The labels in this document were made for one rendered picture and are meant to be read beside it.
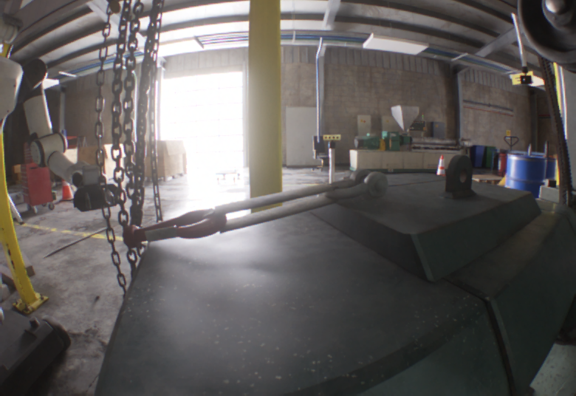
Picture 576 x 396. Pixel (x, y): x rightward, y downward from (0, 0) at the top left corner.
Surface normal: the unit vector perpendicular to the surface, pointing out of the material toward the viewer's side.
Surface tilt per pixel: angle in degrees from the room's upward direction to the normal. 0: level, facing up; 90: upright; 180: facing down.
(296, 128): 90
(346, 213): 90
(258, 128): 90
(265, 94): 90
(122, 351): 0
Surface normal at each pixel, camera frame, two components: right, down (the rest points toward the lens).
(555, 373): -1.00, 0.01
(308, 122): 0.01, 0.15
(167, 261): -0.01, -0.99
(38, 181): 0.94, 0.04
